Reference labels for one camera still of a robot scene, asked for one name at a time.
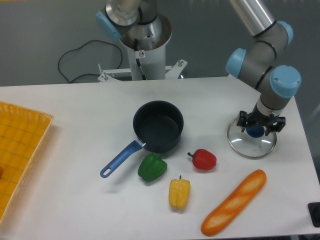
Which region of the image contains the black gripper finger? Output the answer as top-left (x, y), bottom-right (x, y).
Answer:
top-left (264, 116), bottom-right (286, 136)
top-left (236, 110), bottom-right (250, 133)

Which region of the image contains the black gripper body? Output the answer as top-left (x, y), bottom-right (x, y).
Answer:
top-left (248, 108), bottom-right (276, 127)

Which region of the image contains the glass lid blue knob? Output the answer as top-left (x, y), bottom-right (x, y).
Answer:
top-left (226, 118), bottom-right (277, 160)

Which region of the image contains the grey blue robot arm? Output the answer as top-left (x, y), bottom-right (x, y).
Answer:
top-left (95, 0), bottom-right (301, 138)

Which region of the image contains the red bell pepper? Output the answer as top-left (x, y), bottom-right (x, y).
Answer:
top-left (187, 148), bottom-right (217, 171)

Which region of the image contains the orange baguette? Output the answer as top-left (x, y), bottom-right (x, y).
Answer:
top-left (200, 169), bottom-right (267, 237)

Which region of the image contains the black device at edge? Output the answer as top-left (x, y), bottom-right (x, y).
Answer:
top-left (307, 202), bottom-right (320, 228)

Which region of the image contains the yellow bell pepper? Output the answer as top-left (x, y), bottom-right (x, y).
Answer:
top-left (168, 175), bottom-right (191, 210)

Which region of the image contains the green bell pepper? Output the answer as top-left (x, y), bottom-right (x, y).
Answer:
top-left (137, 153), bottom-right (168, 183)

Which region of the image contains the yellow woven basket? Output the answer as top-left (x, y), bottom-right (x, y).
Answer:
top-left (0, 101), bottom-right (54, 221)

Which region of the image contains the dark saucepan blue handle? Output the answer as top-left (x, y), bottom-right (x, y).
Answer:
top-left (100, 100), bottom-right (184, 178)

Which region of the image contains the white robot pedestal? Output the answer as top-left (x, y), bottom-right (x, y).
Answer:
top-left (97, 12), bottom-right (188, 82)

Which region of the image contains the black cable on floor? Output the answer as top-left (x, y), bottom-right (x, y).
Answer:
top-left (57, 40), bottom-right (123, 84)

